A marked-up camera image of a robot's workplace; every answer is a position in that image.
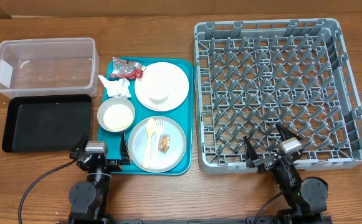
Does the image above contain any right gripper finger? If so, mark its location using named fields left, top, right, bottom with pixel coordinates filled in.
left=243, top=136, right=259, bottom=167
left=275, top=123, right=303, bottom=143

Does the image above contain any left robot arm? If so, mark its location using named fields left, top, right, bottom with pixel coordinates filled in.
left=68, top=132, right=131, bottom=223

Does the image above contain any white rice portion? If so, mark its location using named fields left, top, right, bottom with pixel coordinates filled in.
left=103, top=104, right=134, bottom=132

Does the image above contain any brown food scrap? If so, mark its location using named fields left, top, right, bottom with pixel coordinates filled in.
left=159, top=135, right=170, bottom=154

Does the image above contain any grey plate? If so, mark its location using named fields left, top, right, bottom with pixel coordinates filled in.
left=128, top=116, right=186, bottom=174

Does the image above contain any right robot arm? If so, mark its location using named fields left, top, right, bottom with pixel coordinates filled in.
left=243, top=123, right=332, bottom=223

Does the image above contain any grey dishwasher rack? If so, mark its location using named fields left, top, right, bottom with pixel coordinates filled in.
left=194, top=18, right=362, bottom=174

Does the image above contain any yellow spoon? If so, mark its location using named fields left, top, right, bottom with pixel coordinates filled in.
left=143, top=118, right=156, bottom=168

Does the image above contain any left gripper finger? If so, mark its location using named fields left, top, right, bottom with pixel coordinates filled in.
left=72, top=131, right=89, bottom=152
left=120, top=131, right=131, bottom=162

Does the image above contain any grey bowl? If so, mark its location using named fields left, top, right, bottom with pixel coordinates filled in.
left=97, top=98, right=136, bottom=132

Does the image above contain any pink plate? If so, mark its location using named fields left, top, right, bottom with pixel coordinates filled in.
left=135, top=62, right=189, bottom=111

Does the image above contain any pink fork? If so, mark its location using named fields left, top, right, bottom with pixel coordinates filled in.
left=150, top=119, right=164, bottom=168

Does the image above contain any crumpled white napkin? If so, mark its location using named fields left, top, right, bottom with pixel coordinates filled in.
left=98, top=75, right=131, bottom=99

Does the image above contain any teal serving tray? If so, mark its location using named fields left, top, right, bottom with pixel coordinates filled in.
left=97, top=57, right=194, bottom=175

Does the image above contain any red foil wrapper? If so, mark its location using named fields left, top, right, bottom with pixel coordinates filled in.
left=109, top=57, right=146, bottom=80

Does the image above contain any black plastic tray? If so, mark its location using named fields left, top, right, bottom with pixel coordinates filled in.
left=2, top=94, right=92, bottom=153

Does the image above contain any clear plastic bin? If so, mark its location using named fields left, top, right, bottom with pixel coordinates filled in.
left=0, top=37, right=100, bottom=98

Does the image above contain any white cup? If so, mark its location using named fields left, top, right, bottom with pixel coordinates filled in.
left=148, top=90, right=169, bottom=105

